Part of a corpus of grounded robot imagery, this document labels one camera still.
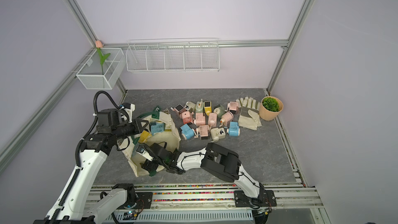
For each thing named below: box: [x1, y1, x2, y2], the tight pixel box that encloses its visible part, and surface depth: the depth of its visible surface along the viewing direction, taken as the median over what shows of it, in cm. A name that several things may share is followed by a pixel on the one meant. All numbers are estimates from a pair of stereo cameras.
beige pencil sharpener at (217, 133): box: [209, 127, 226, 144], surface depth 95 cm
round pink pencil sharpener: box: [220, 110, 234, 127], surface depth 98 cm
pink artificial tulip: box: [94, 39, 111, 76], surface depth 93 cm
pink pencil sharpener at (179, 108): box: [169, 103, 187, 114], surface depth 103 cm
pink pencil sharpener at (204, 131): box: [199, 124, 210, 140], surface depth 95 cm
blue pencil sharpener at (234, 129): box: [227, 121, 241, 137], surface depth 95 cm
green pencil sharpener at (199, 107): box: [195, 98, 205, 114], surface depth 104 cm
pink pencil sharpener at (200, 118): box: [195, 112, 206, 126], surface depth 101 cm
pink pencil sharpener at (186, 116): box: [179, 110, 194, 124], surface depth 101 cm
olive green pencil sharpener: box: [213, 104, 226, 119], surface depth 103 cm
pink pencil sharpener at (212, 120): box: [208, 112, 218, 129], surface depth 98 cm
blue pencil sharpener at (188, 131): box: [180, 123, 195, 140], surface depth 95 cm
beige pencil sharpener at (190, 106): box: [185, 101, 196, 114], surface depth 107 cm
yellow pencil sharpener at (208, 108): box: [204, 101, 212, 117], surface depth 104 cm
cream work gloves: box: [235, 96, 263, 131], surface depth 107 cm
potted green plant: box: [259, 95, 284, 122], surface depth 101 cm
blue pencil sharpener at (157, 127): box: [150, 121, 166, 136], surface depth 93 cm
